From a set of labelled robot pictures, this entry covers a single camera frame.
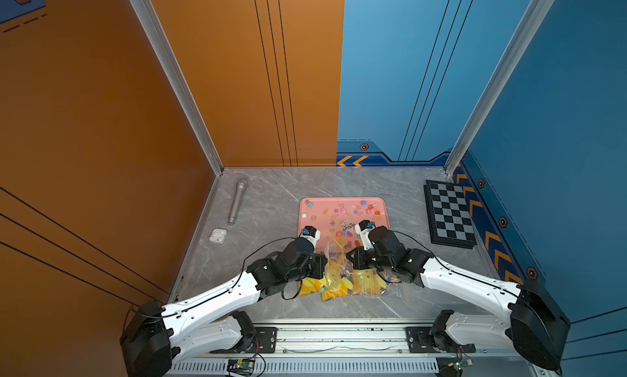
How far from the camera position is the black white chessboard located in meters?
0.95

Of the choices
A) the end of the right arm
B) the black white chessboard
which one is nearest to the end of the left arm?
the end of the right arm

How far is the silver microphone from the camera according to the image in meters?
1.03

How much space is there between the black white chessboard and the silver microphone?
83 centimetres
